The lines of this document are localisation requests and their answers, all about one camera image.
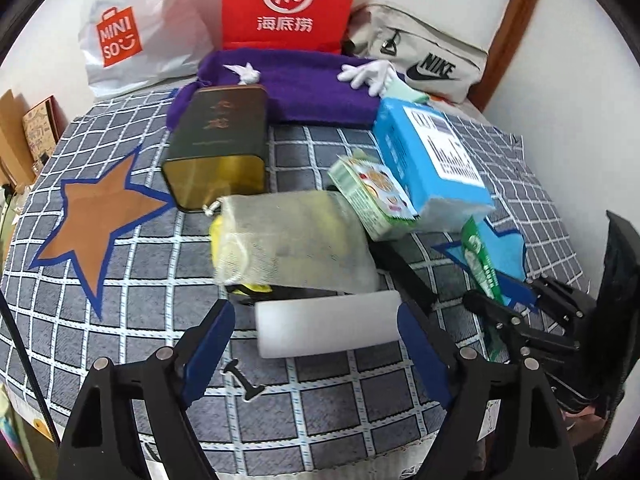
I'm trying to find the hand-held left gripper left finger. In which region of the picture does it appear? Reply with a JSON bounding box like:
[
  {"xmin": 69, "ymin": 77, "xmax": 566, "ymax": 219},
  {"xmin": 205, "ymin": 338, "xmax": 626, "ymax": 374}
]
[{"xmin": 57, "ymin": 299, "xmax": 237, "ymax": 480}]

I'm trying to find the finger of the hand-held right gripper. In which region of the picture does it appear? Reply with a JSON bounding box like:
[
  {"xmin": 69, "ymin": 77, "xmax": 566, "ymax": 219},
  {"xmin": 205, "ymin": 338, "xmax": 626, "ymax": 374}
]
[
  {"xmin": 495, "ymin": 274, "xmax": 598, "ymax": 323},
  {"xmin": 462, "ymin": 291, "xmax": 583, "ymax": 361}
]

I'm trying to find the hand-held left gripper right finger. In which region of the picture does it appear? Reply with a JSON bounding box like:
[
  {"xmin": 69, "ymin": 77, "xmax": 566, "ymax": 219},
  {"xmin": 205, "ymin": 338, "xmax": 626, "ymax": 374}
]
[{"xmin": 396, "ymin": 302, "xmax": 583, "ymax": 480}]

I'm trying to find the green sachet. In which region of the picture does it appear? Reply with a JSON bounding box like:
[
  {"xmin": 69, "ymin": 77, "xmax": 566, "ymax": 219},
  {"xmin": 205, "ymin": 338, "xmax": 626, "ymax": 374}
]
[{"xmin": 460, "ymin": 215, "xmax": 511, "ymax": 361}]

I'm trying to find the white foam block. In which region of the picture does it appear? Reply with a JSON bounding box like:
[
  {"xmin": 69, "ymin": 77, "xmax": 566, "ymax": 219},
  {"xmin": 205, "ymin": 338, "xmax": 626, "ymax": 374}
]
[{"xmin": 254, "ymin": 290, "xmax": 403, "ymax": 359}]

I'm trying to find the translucent mesh drawstring bag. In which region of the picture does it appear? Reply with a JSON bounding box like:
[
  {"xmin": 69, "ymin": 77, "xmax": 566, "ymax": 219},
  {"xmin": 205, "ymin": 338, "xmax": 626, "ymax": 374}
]
[{"xmin": 209, "ymin": 190, "xmax": 381, "ymax": 295}]

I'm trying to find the green tissue packet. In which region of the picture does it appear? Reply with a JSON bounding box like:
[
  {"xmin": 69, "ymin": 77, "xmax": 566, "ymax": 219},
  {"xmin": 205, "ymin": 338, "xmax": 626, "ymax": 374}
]
[{"xmin": 327, "ymin": 149, "xmax": 422, "ymax": 242}]

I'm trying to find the dark green tin box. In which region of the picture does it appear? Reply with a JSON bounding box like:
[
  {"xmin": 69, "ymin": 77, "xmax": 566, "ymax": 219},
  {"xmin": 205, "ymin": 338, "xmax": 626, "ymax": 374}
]
[{"xmin": 161, "ymin": 85, "xmax": 268, "ymax": 212}]

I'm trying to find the checkered star blanket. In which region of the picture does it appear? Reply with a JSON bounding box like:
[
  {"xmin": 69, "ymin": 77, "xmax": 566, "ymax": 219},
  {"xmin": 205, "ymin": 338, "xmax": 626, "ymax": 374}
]
[{"xmin": 0, "ymin": 77, "xmax": 591, "ymax": 466}]

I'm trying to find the blue cardboard box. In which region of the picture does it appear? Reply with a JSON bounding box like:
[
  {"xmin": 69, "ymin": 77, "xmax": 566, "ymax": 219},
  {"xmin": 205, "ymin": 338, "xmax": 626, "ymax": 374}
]
[{"xmin": 372, "ymin": 96, "xmax": 496, "ymax": 228}]

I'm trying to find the mint green packet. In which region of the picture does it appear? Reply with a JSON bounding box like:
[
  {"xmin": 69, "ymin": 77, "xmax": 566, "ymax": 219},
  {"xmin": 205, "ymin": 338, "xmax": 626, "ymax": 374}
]
[{"xmin": 382, "ymin": 77, "xmax": 431, "ymax": 106}]

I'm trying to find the purple fleece towel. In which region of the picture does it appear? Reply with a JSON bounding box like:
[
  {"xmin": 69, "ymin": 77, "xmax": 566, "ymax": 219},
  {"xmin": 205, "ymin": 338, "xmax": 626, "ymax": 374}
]
[{"xmin": 166, "ymin": 47, "xmax": 401, "ymax": 133}]

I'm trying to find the patterned brown book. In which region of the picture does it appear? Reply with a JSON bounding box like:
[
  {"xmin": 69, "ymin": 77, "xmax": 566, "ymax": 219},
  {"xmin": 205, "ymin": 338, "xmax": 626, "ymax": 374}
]
[{"xmin": 21, "ymin": 95, "xmax": 63, "ymax": 163}]

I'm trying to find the grey waist bag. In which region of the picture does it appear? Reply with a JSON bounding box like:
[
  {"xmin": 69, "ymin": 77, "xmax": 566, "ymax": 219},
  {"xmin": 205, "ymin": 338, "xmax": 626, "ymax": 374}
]
[{"xmin": 345, "ymin": 2, "xmax": 490, "ymax": 106}]

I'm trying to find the brown cardboard box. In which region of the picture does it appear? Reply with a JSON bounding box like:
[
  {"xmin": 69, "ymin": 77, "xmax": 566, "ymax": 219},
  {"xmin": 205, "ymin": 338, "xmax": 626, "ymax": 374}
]
[{"xmin": 0, "ymin": 89, "xmax": 38, "ymax": 186}]

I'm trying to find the white plastic shopping bag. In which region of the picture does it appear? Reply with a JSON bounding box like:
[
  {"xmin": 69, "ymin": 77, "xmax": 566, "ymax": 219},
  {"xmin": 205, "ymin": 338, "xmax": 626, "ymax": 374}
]
[{"xmin": 77, "ymin": 0, "xmax": 223, "ymax": 101}]

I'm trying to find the red paper bag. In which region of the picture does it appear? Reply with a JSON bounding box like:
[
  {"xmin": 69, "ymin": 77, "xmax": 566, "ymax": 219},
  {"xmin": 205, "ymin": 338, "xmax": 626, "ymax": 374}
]
[{"xmin": 221, "ymin": 0, "xmax": 362, "ymax": 56}]

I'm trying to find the black cable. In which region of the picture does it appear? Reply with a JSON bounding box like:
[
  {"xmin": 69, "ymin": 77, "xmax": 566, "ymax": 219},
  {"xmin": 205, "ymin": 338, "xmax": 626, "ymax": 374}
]
[{"xmin": 0, "ymin": 287, "xmax": 63, "ymax": 441}]

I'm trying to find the wooden frame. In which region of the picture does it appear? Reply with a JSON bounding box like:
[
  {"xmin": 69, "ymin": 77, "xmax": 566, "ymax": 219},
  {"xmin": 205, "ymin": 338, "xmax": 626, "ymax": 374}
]
[{"xmin": 470, "ymin": 0, "xmax": 548, "ymax": 113}]

